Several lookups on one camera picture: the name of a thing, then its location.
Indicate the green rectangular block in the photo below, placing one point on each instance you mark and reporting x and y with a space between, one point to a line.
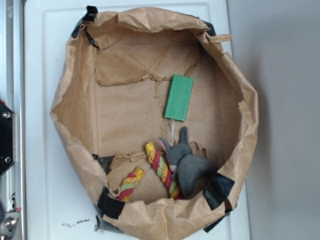
178 98

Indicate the grey plush rabbit toy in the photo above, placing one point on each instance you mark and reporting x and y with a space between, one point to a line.
186 167

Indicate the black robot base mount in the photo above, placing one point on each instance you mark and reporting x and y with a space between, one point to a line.
6 138

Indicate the white plastic tray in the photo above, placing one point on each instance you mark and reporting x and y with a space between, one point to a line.
58 205

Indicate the brown paper bag bin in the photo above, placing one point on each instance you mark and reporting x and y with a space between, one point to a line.
112 97

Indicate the red yellow green rope toy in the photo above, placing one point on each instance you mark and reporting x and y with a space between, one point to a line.
162 170

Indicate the aluminium frame rail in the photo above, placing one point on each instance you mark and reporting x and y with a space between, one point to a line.
13 220

